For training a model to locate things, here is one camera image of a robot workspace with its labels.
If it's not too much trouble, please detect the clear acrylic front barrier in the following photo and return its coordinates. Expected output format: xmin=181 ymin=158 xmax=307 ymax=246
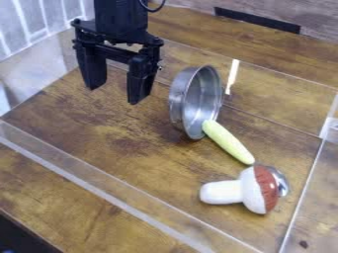
xmin=0 ymin=121 xmax=263 ymax=253

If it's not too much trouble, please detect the spoon with yellow-green handle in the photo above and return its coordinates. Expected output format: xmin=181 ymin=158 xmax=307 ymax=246
xmin=201 ymin=120 xmax=288 ymax=197

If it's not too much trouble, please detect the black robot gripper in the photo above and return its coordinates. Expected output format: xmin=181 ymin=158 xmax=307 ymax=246
xmin=70 ymin=0 xmax=164 ymax=105

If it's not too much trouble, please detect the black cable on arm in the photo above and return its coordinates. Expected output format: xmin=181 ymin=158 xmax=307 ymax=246
xmin=138 ymin=0 xmax=168 ymax=14

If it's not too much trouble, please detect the toy mushroom with red cap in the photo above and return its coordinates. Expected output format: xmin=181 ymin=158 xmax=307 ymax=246
xmin=199 ymin=165 xmax=280 ymax=214

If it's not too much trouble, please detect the silver metal pot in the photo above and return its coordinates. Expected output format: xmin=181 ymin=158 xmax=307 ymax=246
xmin=168 ymin=65 xmax=223 ymax=140

